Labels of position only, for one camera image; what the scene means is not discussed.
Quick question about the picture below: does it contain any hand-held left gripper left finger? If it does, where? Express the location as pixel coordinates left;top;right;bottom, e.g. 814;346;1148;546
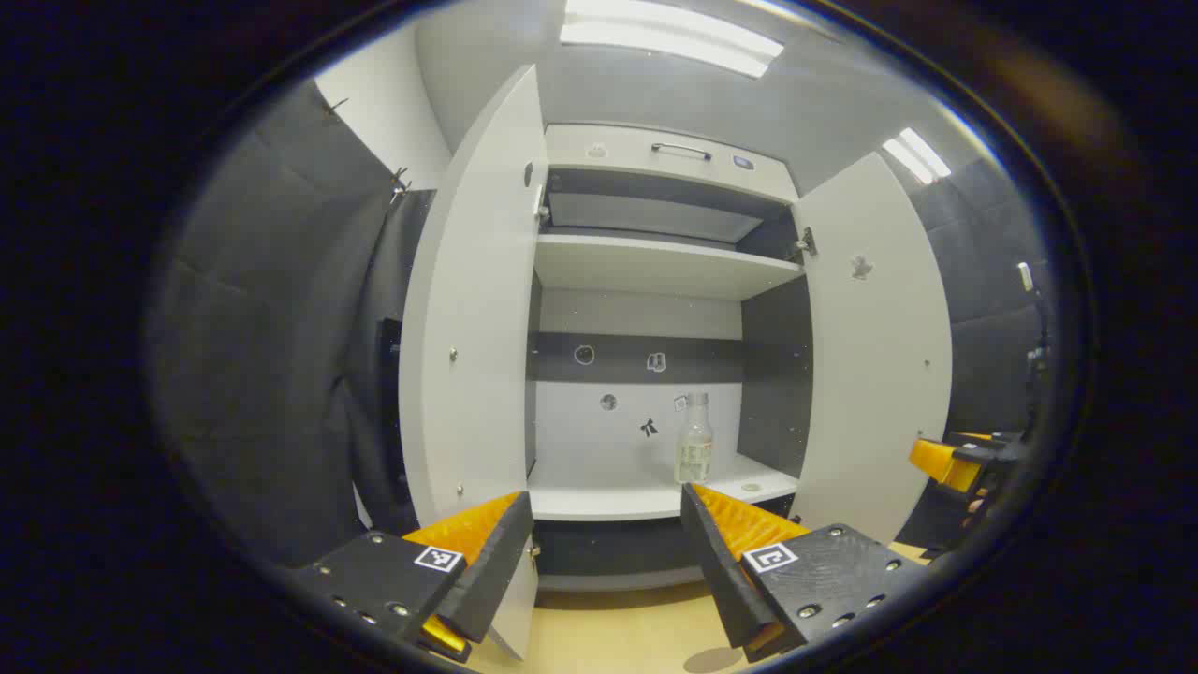
285;490;536;664

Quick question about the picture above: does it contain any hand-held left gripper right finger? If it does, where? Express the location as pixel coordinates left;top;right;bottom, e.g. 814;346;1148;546
680;482;928;664

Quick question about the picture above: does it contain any round brown coaster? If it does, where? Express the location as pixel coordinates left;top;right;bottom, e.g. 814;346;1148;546
683;646;745;674

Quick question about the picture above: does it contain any white cabinet door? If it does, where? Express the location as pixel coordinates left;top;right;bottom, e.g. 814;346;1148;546
398;64;548;661
791;152;954;546

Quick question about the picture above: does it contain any white and grey cabinet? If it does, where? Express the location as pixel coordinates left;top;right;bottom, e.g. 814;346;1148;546
524;122;815;593

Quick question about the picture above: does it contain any white cabinet drawer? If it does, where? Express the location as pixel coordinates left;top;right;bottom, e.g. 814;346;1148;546
545;122;801;204

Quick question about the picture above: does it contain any small ceiling light panel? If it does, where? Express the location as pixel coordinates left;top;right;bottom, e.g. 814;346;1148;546
883;127;953;185

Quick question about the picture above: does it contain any large ceiling light panel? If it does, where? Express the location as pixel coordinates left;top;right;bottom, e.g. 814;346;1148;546
560;0;785;79

